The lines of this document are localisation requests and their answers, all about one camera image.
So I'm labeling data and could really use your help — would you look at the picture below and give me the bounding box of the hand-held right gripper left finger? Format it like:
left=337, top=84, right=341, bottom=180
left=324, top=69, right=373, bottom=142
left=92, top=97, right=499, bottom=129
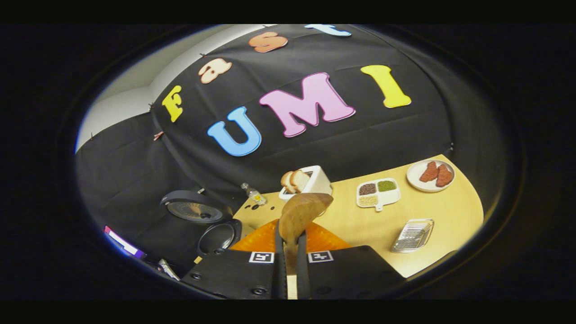
left=180, top=220, right=288, bottom=300

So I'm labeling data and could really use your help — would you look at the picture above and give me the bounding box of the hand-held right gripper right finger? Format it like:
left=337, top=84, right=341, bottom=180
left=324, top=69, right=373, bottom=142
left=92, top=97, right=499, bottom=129
left=295, top=220, right=405, bottom=300

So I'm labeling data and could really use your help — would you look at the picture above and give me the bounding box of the clear chopstick holder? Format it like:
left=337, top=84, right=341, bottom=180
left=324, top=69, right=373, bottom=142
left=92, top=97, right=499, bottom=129
left=391, top=219, right=435, bottom=253

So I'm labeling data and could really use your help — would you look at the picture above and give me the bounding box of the black rice cooker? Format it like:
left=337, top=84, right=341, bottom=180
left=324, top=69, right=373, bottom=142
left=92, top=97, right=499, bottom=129
left=160, top=190, right=243, bottom=258

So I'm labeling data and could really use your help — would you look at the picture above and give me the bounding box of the wooden spoon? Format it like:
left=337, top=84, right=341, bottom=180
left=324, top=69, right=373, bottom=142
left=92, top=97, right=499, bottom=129
left=278, top=193, right=334, bottom=300

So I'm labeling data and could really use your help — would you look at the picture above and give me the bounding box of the small glass bottle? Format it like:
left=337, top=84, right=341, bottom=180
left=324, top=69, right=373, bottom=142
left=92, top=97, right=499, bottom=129
left=241, top=182, right=267, bottom=206

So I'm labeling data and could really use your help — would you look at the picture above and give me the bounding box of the white divided grain dish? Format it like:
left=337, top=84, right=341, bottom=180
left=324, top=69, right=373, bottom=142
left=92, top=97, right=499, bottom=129
left=356, top=178, right=401, bottom=212

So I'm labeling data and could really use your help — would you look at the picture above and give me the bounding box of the white toaster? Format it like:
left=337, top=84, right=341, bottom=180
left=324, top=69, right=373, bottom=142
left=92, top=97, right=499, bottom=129
left=279, top=165, right=333, bottom=201

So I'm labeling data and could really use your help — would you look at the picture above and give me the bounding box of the white round plate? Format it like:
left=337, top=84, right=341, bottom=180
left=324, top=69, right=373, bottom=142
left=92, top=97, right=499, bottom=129
left=406, top=159, right=456, bottom=193

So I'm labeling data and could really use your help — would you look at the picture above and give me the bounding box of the red meat slice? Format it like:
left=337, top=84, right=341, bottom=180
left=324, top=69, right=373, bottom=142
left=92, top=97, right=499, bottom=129
left=436, top=164, right=454, bottom=188
left=419, top=161, right=440, bottom=183

